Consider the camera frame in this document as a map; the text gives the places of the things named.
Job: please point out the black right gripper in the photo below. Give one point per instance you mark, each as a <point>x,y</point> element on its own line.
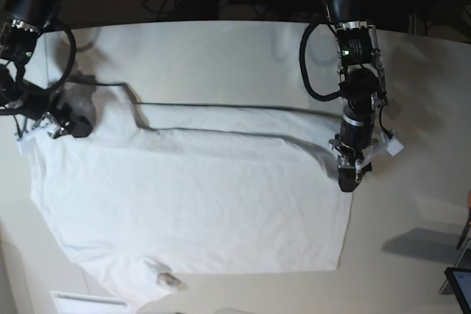
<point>76,116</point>

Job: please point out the tablet screen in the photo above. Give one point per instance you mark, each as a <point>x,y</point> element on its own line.
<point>459,280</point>

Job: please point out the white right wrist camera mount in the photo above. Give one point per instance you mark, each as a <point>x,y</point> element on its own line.
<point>29,130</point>

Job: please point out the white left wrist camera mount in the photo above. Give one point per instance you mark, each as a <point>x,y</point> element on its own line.
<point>391,145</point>

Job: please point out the white paper sheet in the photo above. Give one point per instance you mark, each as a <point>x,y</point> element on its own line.
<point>78,303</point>

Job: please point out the white T-shirt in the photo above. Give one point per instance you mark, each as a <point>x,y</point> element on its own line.
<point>181,189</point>

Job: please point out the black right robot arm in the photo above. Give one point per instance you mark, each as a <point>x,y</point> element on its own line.
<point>23,22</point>

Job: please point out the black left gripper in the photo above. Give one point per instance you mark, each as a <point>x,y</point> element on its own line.
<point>352,164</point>

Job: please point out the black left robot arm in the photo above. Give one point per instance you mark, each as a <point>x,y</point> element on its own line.
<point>362,86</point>

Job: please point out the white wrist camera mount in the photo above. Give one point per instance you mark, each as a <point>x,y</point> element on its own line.
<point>29,130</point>
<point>391,145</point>

